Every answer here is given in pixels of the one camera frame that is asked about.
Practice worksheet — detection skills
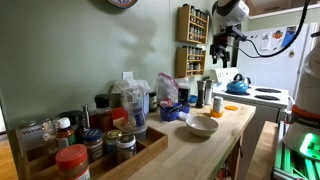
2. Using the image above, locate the red box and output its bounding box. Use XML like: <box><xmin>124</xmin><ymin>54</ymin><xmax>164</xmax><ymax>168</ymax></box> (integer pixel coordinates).
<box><xmin>111</xmin><ymin>106</ymin><xmax>129</xmax><ymax>121</ymax></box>

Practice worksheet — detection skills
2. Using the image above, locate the clear glass jar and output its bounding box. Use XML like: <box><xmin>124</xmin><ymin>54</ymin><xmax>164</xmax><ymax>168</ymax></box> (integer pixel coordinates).
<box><xmin>41</xmin><ymin>117</ymin><xmax>60</xmax><ymax>143</ymax></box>

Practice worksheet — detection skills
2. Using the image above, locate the white lidded jar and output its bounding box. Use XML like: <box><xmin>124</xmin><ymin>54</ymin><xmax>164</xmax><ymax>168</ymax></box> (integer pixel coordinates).
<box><xmin>115</xmin><ymin>133</ymin><xmax>138</xmax><ymax>165</ymax></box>

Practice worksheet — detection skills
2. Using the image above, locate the silver salt grinder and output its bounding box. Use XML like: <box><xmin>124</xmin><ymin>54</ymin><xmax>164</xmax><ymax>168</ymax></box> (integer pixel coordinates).
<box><xmin>204</xmin><ymin>78</ymin><xmax>215</xmax><ymax>106</ymax></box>

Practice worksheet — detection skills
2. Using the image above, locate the white electric stove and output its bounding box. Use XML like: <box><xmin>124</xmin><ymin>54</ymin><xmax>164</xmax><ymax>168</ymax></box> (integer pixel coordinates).
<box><xmin>209</xmin><ymin>67</ymin><xmax>291</xmax><ymax>180</ymax></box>

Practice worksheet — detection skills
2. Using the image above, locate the robot base stand green light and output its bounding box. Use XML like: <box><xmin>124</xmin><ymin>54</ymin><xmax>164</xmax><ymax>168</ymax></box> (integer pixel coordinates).
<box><xmin>272</xmin><ymin>120</ymin><xmax>320</xmax><ymax>180</ymax></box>

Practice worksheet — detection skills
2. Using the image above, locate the black pepper grinder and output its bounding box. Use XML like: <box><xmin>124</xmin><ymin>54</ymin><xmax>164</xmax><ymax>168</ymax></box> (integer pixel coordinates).
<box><xmin>195</xmin><ymin>79</ymin><xmax>207</xmax><ymax>109</ymax></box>

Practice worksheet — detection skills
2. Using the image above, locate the white capped brown bottle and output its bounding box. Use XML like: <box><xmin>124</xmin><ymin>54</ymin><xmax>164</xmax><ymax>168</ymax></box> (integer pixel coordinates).
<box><xmin>55</xmin><ymin>117</ymin><xmax>77</xmax><ymax>149</ymax></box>

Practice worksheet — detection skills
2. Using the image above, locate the white crumpled napkin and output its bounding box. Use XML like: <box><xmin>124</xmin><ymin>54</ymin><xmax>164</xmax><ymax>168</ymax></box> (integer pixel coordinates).
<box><xmin>177</xmin><ymin>111</ymin><xmax>193</xmax><ymax>122</ymax></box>

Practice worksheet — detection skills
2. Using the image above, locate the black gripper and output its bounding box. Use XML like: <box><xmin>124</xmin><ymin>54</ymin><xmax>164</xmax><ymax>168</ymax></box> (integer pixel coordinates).
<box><xmin>209</xmin><ymin>31</ymin><xmax>232</xmax><ymax>69</ymax></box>

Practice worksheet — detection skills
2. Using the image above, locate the clear zip bag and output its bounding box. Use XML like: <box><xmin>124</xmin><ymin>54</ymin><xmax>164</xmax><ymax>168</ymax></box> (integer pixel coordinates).
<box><xmin>156</xmin><ymin>72</ymin><xmax>180</xmax><ymax>106</ymax></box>

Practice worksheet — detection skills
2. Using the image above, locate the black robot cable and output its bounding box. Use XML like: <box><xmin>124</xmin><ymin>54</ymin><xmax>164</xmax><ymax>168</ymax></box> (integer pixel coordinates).
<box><xmin>229</xmin><ymin>0</ymin><xmax>312</xmax><ymax>60</ymax></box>

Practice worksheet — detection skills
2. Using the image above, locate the wooden spice rack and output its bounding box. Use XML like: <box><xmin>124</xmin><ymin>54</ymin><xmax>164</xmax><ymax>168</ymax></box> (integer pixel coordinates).
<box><xmin>174</xmin><ymin>45</ymin><xmax>207</xmax><ymax>79</ymax></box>
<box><xmin>176</xmin><ymin>3</ymin><xmax>211</xmax><ymax>46</ymax></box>

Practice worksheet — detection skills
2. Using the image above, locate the wide black lidded jar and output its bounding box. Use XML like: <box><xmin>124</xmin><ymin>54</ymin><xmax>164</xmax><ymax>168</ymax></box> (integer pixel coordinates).
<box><xmin>58</xmin><ymin>109</ymin><xmax>84</xmax><ymax>132</ymax></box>

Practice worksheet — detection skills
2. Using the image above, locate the white ceramic bowl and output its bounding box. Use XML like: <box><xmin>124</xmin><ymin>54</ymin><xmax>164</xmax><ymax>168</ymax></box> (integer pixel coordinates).
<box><xmin>185</xmin><ymin>115</ymin><xmax>220</xmax><ymax>138</ymax></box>

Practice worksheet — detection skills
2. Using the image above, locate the gold lidded jar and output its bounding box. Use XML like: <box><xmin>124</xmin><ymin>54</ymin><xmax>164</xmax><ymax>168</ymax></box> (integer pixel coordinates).
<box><xmin>104</xmin><ymin>129</ymin><xmax>124</xmax><ymax>155</ymax></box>

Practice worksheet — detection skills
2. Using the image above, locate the blue kettle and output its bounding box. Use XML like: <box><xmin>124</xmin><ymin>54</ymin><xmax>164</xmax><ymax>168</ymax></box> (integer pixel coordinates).
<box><xmin>226</xmin><ymin>73</ymin><xmax>252</xmax><ymax>95</ymax></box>

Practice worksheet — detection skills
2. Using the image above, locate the small dark spice jar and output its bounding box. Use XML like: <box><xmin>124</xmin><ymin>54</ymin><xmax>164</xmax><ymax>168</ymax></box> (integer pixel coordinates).
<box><xmin>148</xmin><ymin>91</ymin><xmax>159</xmax><ymax>113</ymax></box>

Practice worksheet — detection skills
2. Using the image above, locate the white wall outlet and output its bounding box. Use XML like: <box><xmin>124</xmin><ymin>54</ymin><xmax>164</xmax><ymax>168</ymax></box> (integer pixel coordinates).
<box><xmin>121</xmin><ymin>71</ymin><xmax>135</xmax><ymax>81</ymax></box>

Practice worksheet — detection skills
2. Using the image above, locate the dark bottle black cap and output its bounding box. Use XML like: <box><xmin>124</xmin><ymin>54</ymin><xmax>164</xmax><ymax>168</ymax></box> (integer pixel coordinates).
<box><xmin>93</xmin><ymin>93</ymin><xmax>114</xmax><ymax>133</ymax></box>

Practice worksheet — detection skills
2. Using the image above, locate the blue paper sheet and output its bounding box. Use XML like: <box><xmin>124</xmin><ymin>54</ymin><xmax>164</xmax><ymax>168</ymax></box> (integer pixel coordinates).
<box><xmin>281</xmin><ymin>25</ymin><xmax>298</xmax><ymax>48</ymax></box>

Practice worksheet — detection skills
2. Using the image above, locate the blue lidded jar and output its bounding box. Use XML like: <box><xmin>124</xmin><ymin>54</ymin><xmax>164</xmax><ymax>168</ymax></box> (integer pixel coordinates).
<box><xmin>81</xmin><ymin>128</ymin><xmax>105</xmax><ymax>163</ymax></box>

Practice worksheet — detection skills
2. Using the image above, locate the white paper sheet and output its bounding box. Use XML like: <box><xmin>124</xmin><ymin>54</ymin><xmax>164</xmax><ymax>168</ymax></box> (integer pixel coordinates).
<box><xmin>260</xmin><ymin>32</ymin><xmax>273</xmax><ymax>52</ymax></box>

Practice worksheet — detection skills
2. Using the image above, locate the red lidded jar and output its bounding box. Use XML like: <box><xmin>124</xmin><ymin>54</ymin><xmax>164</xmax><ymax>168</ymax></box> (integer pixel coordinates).
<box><xmin>55</xmin><ymin>143</ymin><xmax>91</xmax><ymax>180</ymax></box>

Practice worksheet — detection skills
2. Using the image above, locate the round wall plate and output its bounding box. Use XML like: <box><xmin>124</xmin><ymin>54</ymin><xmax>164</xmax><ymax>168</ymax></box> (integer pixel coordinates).
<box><xmin>106</xmin><ymin>0</ymin><xmax>139</xmax><ymax>10</ymax></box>

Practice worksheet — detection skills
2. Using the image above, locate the black stove burner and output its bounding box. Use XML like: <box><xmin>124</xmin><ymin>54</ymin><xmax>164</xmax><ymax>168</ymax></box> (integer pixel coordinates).
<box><xmin>254</xmin><ymin>87</ymin><xmax>283</xmax><ymax>95</ymax></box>
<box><xmin>253</xmin><ymin>94</ymin><xmax>281</xmax><ymax>102</ymax></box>

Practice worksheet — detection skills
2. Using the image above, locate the white spice container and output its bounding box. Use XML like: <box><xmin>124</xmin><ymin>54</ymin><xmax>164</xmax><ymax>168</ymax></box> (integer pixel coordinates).
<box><xmin>212</xmin><ymin>95</ymin><xmax>225</xmax><ymax>114</ymax></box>

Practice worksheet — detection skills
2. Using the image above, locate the blue plastic bowl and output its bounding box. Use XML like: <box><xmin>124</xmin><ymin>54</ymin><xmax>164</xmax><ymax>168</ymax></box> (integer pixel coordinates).
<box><xmin>159</xmin><ymin>102</ymin><xmax>191</xmax><ymax>122</ymax></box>

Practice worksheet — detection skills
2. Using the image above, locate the slim metal shaker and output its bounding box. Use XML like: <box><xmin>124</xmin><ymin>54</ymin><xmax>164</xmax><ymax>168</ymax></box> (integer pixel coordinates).
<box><xmin>81</xmin><ymin>104</ymin><xmax>91</xmax><ymax>130</ymax></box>

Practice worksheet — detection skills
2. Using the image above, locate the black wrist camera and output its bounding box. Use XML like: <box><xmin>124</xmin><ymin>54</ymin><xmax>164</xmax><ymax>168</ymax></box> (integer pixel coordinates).
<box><xmin>225</xmin><ymin>25</ymin><xmax>249</xmax><ymax>43</ymax></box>

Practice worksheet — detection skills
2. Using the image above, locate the wooden tray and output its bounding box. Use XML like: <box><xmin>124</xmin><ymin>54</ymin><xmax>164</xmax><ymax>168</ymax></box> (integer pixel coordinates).
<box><xmin>19</xmin><ymin>116</ymin><xmax>169</xmax><ymax>180</ymax></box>

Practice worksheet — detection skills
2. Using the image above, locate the cardboard box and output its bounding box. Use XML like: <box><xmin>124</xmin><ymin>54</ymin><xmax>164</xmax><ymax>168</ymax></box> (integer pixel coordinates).
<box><xmin>245</xmin><ymin>0</ymin><xmax>320</xmax><ymax>18</ymax></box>

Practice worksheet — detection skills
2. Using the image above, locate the paper with orange picture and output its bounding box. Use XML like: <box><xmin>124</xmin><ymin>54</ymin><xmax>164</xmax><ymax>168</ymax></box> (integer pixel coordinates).
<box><xmin>271</xmin><ymin>29</ymin><xmax>285</xmax><ymax>51</ymax></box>

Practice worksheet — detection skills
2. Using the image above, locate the white plastic bag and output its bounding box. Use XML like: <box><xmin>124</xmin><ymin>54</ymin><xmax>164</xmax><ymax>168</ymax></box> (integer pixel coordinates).
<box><xmin>110</xmin><ymin>79</ymin><xmax>152</xmax><ymax>118</ymax></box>

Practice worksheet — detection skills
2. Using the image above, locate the clear bag with bottle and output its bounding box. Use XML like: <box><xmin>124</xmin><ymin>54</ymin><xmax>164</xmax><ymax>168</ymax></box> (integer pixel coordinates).
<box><xmin>120</xmin><ymin>86</ymin><xmax>148</xmax><ymax>130</ymax></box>

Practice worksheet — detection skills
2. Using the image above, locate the white refrigerator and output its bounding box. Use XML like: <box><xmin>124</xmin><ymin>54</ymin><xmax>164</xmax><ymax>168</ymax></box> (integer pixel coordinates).
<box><xmin>235</xmin><ymin>22</ymin><xmax>320</xmax><ymax>103</ymax></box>

